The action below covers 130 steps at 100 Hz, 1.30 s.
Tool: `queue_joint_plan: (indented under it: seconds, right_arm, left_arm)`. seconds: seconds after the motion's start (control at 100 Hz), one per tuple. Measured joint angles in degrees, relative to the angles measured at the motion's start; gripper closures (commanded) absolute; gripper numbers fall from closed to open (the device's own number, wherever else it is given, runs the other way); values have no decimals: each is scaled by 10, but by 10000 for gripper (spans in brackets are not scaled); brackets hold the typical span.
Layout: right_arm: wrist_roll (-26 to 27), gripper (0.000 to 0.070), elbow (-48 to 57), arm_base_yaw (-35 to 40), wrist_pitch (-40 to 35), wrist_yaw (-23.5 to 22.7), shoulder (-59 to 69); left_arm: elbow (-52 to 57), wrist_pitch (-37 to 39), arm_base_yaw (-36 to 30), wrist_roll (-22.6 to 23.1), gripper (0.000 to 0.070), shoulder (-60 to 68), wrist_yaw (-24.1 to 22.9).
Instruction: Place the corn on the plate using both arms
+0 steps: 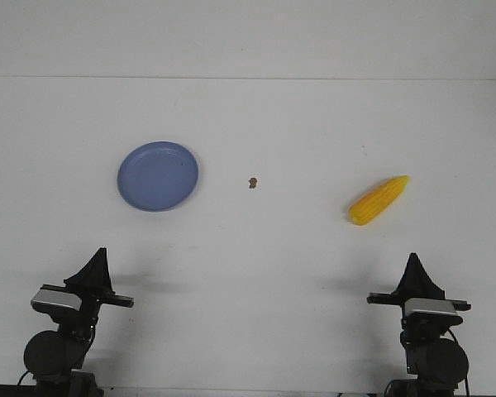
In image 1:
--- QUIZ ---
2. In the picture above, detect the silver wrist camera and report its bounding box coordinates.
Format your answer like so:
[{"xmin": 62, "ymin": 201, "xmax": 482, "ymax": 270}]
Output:
[
  {"xmin": 403, "ymin": 298, "xmax": 457, "ymax": 318},
  {"xmin": 31, "ymin": 289, "xmax": 82, "ymax": 313}
]

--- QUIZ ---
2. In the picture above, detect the yellow corn cob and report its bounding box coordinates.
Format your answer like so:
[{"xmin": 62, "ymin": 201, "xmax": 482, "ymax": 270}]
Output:
[{"xmin": 348, "ymin": 175, "xmax": 411, "ymax": 226}]

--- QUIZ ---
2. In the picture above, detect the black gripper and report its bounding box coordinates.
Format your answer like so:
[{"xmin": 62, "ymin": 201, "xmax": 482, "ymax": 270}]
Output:
[
  {"xmin": 366, "ymin": 252, "xmax": 471, "ymax": 331},
  {"xmin": 40, "ymin": 247, "xmax": 134, "ymax": 331}
]

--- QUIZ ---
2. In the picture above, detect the small brown spot on table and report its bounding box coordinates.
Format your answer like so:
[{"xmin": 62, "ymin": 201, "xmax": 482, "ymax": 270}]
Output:
[{"xmin": 248, "ymin": 177, "xmax": 258, "ymax": 189}]

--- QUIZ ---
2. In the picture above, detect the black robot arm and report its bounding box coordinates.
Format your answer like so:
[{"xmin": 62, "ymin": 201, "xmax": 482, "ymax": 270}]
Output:
[
  {"xmin": 366, "ymin": 252, "xmax": 471, "ymax": 396},
  {"xmin": 23, "ymin": 247, "xmax": 134, "ymax": 396}
]

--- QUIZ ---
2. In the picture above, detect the blue round plate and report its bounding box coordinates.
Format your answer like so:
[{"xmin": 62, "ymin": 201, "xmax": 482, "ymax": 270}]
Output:
[{"xmin": 117, "ymin": 141, "xmax": 199, "ymax": 212}]

